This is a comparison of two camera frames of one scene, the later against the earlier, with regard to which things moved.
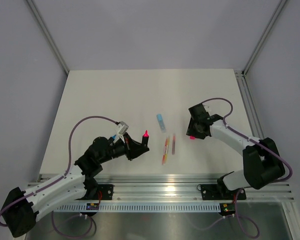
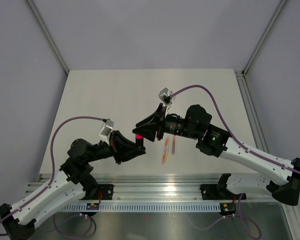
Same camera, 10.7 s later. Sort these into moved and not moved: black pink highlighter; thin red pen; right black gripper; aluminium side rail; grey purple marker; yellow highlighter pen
Moved: black pink highlighter; right black gripper
Not moved: grey purple marker; thin red pen; yellow highlighter pen; aluminium side rail
